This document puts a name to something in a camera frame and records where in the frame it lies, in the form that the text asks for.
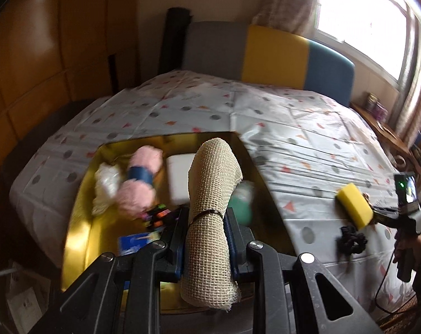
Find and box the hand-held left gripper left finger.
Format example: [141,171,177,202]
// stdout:
[59,207,191,334]

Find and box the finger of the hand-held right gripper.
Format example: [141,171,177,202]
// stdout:
[369,205,402,225]

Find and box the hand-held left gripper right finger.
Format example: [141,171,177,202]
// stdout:
[224,207,385,334]

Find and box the yellow sponge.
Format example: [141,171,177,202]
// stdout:
[336,183,374,231]

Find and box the colourful hair ties bunch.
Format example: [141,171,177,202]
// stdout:
[141,205,182,230]

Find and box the cream bandage roll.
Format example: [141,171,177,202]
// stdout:
[180,138,244,311]

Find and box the blue tissue packet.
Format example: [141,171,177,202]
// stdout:
[118,231,164,257]

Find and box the pink towel roll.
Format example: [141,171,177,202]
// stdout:
[117,145,164,221]

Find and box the white plastic bag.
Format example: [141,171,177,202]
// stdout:
[91,162,122,217]

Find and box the gold box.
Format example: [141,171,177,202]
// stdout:
[59,130,300,317]

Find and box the green soft item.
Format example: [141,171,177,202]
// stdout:
[228,180,256,225]

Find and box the black scrunchie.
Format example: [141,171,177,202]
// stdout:
[337,226,368,255]

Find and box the white rectangular box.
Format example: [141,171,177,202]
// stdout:
[166,152,197,204]

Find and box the wooden side shelf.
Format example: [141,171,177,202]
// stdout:
[350,102,421,181]

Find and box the purple box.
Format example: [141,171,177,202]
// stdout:
[374,102,389,121]

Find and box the patterned curtain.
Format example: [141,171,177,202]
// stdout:
[252,0,326,39]
[393,7,421,147]

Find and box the printed white bedsheet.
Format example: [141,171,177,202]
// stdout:
[10,70,420,321]

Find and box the white paper package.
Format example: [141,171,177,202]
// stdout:
[5,261,53,326]

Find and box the window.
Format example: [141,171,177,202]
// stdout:
[315,0,418,91]

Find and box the grey yellow blue headboard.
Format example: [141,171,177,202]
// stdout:
[182,21,356,107]

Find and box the wooden wardrobe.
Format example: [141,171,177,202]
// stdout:
[0,0,141,168]

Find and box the black cable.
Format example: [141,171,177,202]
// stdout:
[373,260,417,316]

